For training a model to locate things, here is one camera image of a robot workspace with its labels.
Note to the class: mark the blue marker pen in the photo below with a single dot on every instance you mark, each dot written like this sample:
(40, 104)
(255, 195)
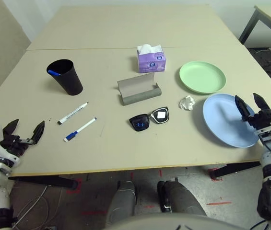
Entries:
(52, 72)

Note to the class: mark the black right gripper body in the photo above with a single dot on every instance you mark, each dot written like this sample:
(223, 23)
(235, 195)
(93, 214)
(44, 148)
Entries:
(262, 119)

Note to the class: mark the black sunglasses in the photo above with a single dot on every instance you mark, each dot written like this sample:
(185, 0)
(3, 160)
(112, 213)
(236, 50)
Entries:
(140, 123)

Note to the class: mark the white marker black cap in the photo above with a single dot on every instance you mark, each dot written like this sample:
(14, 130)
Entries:
(73, 113)

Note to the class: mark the white marker blue cap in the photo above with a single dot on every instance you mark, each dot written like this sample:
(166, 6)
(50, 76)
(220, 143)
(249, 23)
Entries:
(82, 128)

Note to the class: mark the black tapered cup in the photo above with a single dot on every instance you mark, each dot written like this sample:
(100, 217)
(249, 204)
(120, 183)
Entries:
(70, 81)

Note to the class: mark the grey right robot leg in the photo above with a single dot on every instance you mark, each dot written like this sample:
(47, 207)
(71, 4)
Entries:
(183, 198)

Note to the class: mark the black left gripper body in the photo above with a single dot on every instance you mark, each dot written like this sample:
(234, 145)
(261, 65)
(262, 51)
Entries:
(13, 143)

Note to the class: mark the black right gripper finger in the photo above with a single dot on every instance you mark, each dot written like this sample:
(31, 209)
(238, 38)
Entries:
(242, 106)
(260, 101)

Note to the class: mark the grey glasses case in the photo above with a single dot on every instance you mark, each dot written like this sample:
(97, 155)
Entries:
(137, 95)

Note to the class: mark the green plastic plate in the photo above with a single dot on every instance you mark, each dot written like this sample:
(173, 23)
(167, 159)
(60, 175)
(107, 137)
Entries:
(201, 76)

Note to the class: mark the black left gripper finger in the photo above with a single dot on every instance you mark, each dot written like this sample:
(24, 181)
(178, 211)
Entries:
(37, 133)
(11, 128)

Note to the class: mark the white tissue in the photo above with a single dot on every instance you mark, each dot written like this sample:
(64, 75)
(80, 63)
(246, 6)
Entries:
(186, 103)

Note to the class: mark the grey robot torso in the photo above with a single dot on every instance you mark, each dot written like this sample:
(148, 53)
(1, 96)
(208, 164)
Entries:
(161, 224)

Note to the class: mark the blue plastic plate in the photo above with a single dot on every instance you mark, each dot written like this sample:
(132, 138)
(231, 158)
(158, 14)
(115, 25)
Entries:
(221, 119)

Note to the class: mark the grey robot leg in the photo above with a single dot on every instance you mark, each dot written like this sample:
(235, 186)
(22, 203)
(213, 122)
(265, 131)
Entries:
(183, 198)
(122, 203)

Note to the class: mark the grey left robot leg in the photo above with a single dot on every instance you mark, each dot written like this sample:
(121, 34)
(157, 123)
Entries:
(122, 203)

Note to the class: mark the red floor tape corner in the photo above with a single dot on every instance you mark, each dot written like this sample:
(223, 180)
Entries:
(75, 189)
(215, 176)

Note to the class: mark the purple tissue box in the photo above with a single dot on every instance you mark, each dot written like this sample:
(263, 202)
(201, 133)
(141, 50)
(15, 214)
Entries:
(149, 63)

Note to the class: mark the black table foot bar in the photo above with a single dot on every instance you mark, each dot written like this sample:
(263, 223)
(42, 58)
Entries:
(236, 167)
(41, 180)

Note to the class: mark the red floor tape strip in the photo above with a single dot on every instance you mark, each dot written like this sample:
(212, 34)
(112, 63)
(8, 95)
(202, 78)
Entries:
(219, 203)

